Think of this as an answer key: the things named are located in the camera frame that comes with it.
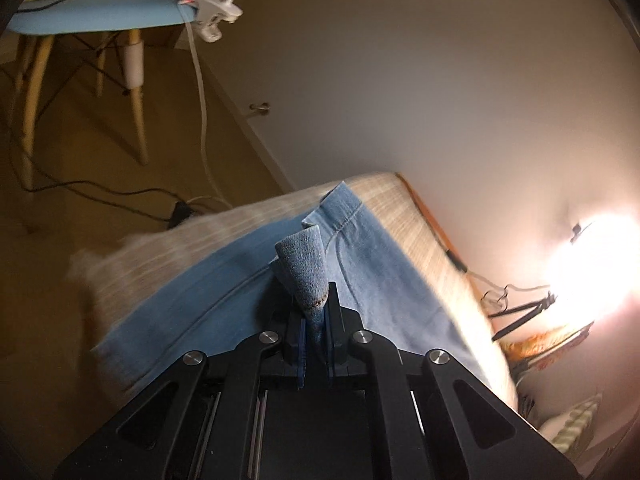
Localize green white striped pillow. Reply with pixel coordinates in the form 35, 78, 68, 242
537, 392, 603, 453

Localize white cable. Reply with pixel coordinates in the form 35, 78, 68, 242
185, 20, 231, 206

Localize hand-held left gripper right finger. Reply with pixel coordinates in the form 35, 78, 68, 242
320, 285, 583, 480

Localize white clamp lamp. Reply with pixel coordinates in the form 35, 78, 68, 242
179, 0, 276, 43

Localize blue denim pants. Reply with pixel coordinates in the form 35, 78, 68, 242
92, 180, 493, 396

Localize blue chair with wooden legs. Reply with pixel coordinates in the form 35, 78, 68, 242
7, 0, 201, 191

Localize orange patterned cloth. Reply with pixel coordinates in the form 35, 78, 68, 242
500, 325, 596, 361

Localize black power adapter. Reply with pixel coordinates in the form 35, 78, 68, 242
167, 200, 193, 228

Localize black floor cable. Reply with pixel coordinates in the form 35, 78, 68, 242
7, 105, 186, 222

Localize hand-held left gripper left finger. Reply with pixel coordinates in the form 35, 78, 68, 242
52, 305, 308, 480

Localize bright lit lamp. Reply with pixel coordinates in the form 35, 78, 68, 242
545, 215, 636, 321

